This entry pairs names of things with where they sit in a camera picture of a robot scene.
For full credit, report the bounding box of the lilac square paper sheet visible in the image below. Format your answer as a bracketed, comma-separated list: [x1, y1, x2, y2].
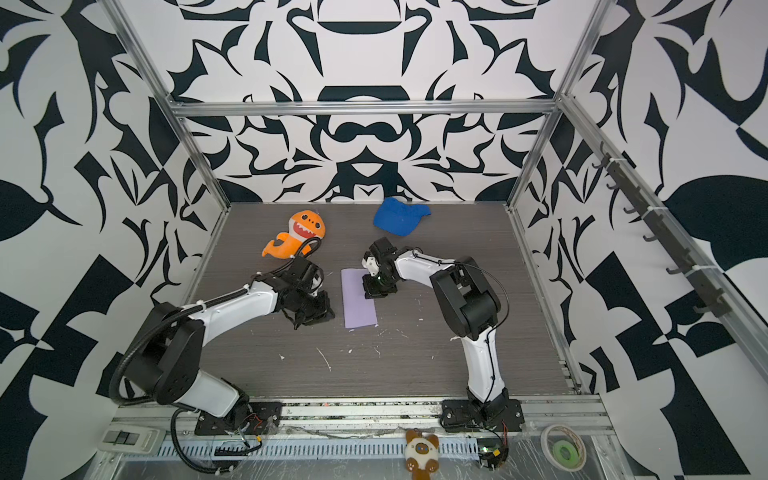
[341, 269, 378, 330]

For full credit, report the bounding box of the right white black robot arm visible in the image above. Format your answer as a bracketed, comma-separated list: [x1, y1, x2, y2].
[361, 237, 506, 405]

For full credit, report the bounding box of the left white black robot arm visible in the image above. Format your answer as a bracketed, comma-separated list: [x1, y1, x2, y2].
[108, 257, 334, 424]

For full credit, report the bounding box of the blue cap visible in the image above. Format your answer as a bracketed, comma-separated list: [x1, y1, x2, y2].
[373, 197, 431, 237]

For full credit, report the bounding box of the orange shark plush toy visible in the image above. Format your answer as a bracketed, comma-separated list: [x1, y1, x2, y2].
[262, 210, 326, 259]

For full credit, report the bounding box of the brown white plush toy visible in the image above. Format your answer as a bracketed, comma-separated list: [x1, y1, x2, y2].
[404, 429, 440, 480]

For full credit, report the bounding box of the small black electronics board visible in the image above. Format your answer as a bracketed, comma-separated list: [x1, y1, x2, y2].
[477, 437, 509, 471]

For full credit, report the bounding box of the white power strip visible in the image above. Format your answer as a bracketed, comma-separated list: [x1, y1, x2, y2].
[98, 423, 166, 456]

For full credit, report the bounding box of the tape roll with green core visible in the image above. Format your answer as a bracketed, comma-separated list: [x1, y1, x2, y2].
[540, 424, 587, 473]

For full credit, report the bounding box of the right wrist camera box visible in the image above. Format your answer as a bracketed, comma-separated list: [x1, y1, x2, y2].
[361, 251, 380, 277]

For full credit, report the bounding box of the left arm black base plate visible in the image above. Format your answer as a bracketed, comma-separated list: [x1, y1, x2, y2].
[194, 400, 284, 436]

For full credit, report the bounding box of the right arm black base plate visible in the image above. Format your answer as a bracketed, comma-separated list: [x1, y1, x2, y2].
[439, 394, 525, 433]

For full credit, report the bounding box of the black corrugated cable hose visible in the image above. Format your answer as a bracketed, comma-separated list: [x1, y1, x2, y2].
[169, 404, 263, 475]

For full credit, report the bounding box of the black wall hook rail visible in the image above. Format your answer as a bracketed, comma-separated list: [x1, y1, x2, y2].
[593, 142, 733, 318]

